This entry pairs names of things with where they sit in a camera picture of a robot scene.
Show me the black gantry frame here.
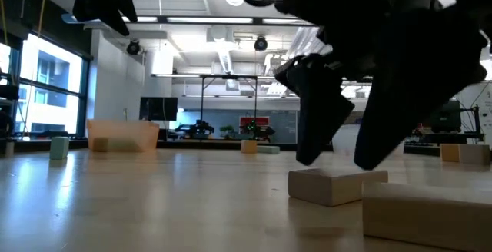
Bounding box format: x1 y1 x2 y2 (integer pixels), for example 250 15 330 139
199 74 259 123

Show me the orange wooden cube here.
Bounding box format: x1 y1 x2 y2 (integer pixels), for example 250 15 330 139
241 139 258 154

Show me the ceiling light strip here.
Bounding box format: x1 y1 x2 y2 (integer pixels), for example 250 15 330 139
61 12 316 25

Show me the black computer monitor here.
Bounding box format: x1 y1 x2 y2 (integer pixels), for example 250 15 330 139
429 98 462 134
138 96 179 122

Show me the long teal wooden block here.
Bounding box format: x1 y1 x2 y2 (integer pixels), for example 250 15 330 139
256 144 281 154

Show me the round black ceiling lamp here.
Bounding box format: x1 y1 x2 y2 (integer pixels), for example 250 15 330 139
253 35 269 52
126 39 141 56

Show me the red wall sign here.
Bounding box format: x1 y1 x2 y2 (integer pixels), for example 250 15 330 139
238 116 270 128

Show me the orange translucent plastic bin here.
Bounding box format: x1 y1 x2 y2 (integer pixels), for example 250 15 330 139
86 118 161 154

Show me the natural wooden block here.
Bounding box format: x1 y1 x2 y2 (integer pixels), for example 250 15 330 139
459 144 492 166
288 168 389 207
361 180 492 252

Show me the background robot with green lights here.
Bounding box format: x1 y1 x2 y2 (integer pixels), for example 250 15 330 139
241 119 276 141

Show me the orange wooden block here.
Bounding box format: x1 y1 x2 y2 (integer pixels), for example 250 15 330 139
439 143 461 163

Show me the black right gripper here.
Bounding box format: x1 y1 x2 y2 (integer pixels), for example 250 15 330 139
274 0 487 171

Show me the large window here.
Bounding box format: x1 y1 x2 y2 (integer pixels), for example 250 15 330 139
0 31 91 138

